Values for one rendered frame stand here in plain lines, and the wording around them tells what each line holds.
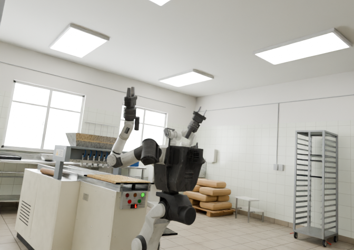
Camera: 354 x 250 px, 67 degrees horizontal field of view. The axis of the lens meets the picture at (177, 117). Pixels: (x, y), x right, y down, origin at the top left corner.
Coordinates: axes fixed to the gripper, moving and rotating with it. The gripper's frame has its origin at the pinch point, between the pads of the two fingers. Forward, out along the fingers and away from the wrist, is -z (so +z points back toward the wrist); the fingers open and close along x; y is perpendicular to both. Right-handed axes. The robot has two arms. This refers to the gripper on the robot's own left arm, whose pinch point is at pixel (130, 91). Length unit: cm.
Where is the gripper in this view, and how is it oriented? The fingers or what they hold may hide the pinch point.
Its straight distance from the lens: 180.3
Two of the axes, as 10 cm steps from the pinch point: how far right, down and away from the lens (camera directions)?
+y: 9.4, 1.7, -2.8
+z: -0.9, 9.6, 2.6
